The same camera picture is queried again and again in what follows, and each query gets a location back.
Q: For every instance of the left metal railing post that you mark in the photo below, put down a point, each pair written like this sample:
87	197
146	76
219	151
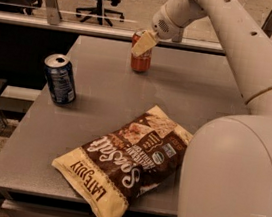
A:
52	12

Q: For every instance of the blue pepsi can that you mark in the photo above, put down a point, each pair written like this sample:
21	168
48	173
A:
59	76

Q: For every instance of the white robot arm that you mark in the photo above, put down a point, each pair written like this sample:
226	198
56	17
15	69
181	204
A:
227	169

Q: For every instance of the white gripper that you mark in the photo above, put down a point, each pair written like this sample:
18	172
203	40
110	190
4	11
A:
163	26

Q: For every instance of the red coke can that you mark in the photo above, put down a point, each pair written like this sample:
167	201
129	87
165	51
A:
140	63

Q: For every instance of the right metal railing post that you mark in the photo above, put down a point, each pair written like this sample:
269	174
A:
267	25

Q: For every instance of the late july chip bag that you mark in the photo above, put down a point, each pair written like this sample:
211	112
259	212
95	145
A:
113	170

